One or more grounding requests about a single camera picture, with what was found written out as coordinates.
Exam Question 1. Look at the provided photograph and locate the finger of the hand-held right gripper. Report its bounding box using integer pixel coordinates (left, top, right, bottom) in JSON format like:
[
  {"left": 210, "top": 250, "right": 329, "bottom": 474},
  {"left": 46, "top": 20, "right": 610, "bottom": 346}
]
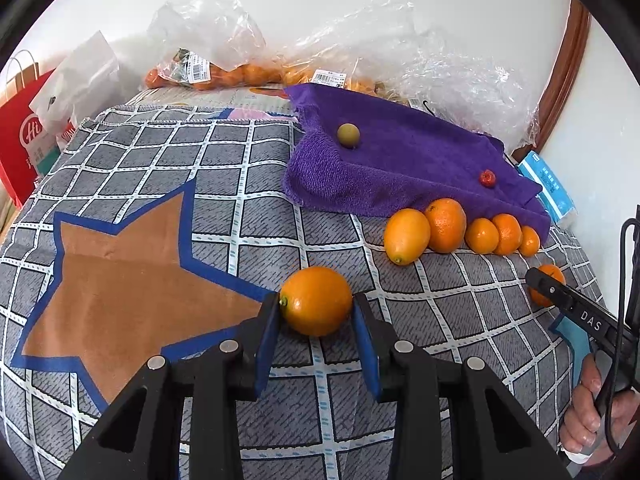
[
  {"left": 525, "top": 267, "right": 621, "bottom": 356},
  {"left": 549, "top": 316, "right": 593, "bottom": 361}
]

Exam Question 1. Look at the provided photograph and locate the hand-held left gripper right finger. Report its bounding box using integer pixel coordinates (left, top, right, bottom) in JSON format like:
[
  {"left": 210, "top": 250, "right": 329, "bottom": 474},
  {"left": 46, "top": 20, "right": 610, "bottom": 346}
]
[{"left": 354, "top": 292, "right": 571, "bottom": 480}]

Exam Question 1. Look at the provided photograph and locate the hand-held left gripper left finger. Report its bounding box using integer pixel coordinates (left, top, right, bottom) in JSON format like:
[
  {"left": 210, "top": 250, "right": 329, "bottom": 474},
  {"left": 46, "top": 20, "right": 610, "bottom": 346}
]
[{"left": 60, "top": 291, "right": 281, "bottom": 480}]

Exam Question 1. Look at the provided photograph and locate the small mandarin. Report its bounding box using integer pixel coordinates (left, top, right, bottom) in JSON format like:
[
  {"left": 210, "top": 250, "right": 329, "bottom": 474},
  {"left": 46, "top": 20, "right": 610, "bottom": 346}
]
[
  {"left": 465, "top": 217, "right": 500, "bottom": 255},
  {"left": 529, "top": 264, "right": 567, "bottom": 308},
  {"left": 518, "top": 225, "right": 542, "bottom": 258},
  {"left": 491, "top": 213, "right": 523, "bottom": 256}
]

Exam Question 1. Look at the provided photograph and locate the smooth round orange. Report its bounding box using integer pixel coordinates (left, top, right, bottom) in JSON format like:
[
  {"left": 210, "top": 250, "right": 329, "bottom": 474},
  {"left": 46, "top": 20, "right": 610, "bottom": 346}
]
[{"left": 279, "top": 266, "right": 354, "bottom": 337}]

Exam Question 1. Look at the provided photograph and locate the smooth oval orange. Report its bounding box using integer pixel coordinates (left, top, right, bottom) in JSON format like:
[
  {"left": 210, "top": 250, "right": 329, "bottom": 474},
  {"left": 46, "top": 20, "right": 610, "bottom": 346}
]
[{"left": 384, "top": 208, "right": 432, "bottom": 267}]

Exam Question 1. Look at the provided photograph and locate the large bumpy orange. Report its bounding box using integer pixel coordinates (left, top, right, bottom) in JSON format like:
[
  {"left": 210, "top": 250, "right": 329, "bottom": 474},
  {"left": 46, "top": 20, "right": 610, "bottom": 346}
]
[{"left": 424, "top": 198, "right": 468, "bottom": 254}]

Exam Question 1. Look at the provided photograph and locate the person's right hand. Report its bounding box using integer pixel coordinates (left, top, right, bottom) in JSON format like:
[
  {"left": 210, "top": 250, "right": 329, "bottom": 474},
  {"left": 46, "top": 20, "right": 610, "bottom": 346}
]
[{"left": 560, "top": 352, "right": 640, "bottom": 466}]

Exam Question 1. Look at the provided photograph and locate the blue tissue packet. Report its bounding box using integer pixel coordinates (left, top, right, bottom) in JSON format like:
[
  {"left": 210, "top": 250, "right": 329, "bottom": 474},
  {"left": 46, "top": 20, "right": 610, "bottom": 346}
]
[{"left": 517, "top": 152, "right": 576, "bottom": 226}]

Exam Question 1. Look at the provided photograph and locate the purple towel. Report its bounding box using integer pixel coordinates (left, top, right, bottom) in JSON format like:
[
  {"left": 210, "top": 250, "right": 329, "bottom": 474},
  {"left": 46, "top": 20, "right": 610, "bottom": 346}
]
[{"left": 281, "top": 83, "right": 552, "bottom": 233}]

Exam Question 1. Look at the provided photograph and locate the grey checked star blanket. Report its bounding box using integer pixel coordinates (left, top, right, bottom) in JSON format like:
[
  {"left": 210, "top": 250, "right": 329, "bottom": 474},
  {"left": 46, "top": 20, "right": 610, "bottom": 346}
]
[{"left": 0, "top": 105, "right": 608, "bottom": 480}]

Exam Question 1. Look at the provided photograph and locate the yellow-green round fruit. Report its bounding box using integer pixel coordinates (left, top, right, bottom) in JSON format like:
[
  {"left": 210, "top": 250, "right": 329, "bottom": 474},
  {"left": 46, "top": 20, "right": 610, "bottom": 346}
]
[{"left": 336, "top": 123, "right": 361, "bottom": 149}]

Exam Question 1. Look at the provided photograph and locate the fruit-printed cloth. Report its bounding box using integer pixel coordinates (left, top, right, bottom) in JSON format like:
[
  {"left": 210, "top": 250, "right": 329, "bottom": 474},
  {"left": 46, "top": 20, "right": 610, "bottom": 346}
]
[{"left": 125, "top": 85, "right": 301, "bottom": 116}]

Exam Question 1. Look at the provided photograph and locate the crumpled clear plastic bag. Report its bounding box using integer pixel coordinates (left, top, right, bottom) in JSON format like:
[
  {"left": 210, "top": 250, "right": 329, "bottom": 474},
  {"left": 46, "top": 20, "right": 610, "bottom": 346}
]
[{"left": 380, "top": 25, "right": 542, "bottom": 147}]

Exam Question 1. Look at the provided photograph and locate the clear bag of mandarins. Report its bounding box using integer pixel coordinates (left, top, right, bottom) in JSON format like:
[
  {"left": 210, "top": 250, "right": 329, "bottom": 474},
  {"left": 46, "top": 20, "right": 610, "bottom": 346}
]
[{"left": 145, "top": 0, "right": 282, "bottom": 92}]

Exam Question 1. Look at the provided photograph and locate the white plastic bag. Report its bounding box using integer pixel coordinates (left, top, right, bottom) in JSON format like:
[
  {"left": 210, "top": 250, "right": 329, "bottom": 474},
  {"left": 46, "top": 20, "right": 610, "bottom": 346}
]
[{"left": 29, "top": 30, "right": 121, "bottom": 133}]

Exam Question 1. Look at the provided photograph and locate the red paper bag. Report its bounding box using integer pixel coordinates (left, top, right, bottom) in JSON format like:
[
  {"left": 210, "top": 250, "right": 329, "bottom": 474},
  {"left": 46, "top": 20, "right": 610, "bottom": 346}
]
[{"left": 0, "top": 50, "right": 58, "bottom": 208}]

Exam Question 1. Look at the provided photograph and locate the black cable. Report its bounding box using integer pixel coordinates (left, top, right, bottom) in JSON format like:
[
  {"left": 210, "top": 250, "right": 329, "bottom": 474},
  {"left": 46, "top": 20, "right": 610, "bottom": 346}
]
[{"left": 600, "top": 219, "right": 638, "bottom": 453}]

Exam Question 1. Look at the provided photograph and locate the brown wooden door frame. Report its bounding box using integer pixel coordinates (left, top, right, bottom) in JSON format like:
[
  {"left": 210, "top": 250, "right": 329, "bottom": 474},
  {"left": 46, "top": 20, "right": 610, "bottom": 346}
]
[{"left": 505, "top": 0, "right": 592, "bottom": 157}]

